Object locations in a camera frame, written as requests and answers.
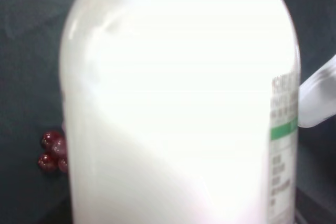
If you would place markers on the slim white bottle black cap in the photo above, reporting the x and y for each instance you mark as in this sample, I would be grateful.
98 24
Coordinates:
317 96

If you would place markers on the white milk bottle green label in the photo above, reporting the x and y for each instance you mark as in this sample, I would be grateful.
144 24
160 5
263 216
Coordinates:
181 111

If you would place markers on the black tablecloth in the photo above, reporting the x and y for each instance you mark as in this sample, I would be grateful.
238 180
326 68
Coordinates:
30 99

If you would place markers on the red artificial grape bunch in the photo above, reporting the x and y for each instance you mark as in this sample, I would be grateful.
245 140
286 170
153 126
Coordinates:
54 155

